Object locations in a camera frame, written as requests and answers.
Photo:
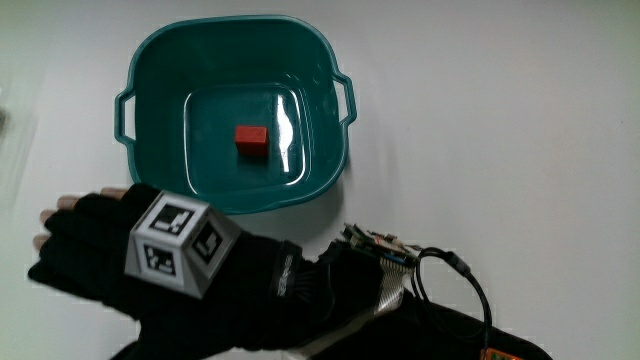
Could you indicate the person's right hand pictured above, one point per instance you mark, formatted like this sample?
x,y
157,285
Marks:
x,y
100,250

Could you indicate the red block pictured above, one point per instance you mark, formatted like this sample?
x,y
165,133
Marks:
x,y
251,140

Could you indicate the teal plastic basin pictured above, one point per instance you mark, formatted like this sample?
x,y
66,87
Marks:
x,y
165,100

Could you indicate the small circuit board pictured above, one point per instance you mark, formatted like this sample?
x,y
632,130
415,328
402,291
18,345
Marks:
x,y
380,242

